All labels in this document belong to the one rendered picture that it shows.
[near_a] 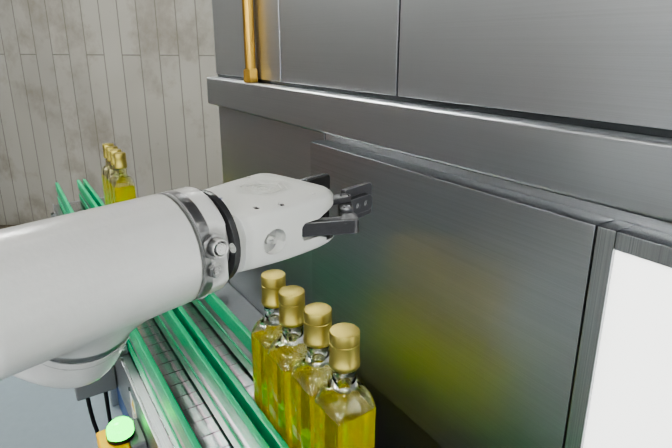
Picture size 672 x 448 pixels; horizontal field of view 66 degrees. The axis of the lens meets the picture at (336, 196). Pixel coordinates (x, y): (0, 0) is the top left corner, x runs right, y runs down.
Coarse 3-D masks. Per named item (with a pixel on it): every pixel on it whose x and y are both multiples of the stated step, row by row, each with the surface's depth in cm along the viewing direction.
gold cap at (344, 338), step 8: (336, 328) 57; (344, 328) 57; (352, 328) 57; (336, 336) 56; (344, 336) 56; (352, 336) 56; (336, 344) 56; (344, 344) 56; (352, 344) 56; (336, 352) 56; (344, 352) 56; (352, 352) 56; (336, 360) 56; (344, 360) 56; (352, 360) 56; (336, 368) 57; (344, 368) 56; (352, 368) 57
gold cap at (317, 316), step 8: (312, 304) 62; (320, 304) 62; (304, 312) 61; (312, 312) 61; (320, 312) 61; (328, 312) 61; (304, 320) 61; (312, 320) 60; (320, 320) 60; (328, 320) 61; (304, 328) 62; (312, 328) 61; (320, 328) 60; (328, 328) 61; (304, 336) 62; (312, 336) 61; (320, 336) 61; (328, 336) 61; (312, 344) 61; (320, 344) 61; (328, 344) 62
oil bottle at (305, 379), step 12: (300, 360) 64; (300, 372) 63; (312, 372) 62; (324, 372) 62; (300, 384) 62; (312, 384) 61; (300, 396) 63; (312, 396) 61; (300, 408) 63; (312, 408) 61; (300, 420) 64; (312, 420) 62; (300, 432) 65; (312, 432) 62; (300, 444) 65; (312, 444) 63
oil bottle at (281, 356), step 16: (272, 352) 68; (288, 352) 66; (304, 352) 66; (272, 368) 68; (288, 368) 65; (272, 384) 69; (288, 384) 66; (272, 400) 70; (288, 400) 67; (272, 416) 71; (288, 416) 67; (288, 432) 68
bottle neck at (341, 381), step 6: (336, 372) 57; (354, 372) 57; (336, 378) 57; (342, 378) 57; (348, 378) 57; (354, 378) 58; (336, 384) 58; (342, 384) 57; (348, 384) 57; (354, 384) 58; (342, 390) 57; (348, 390) 57
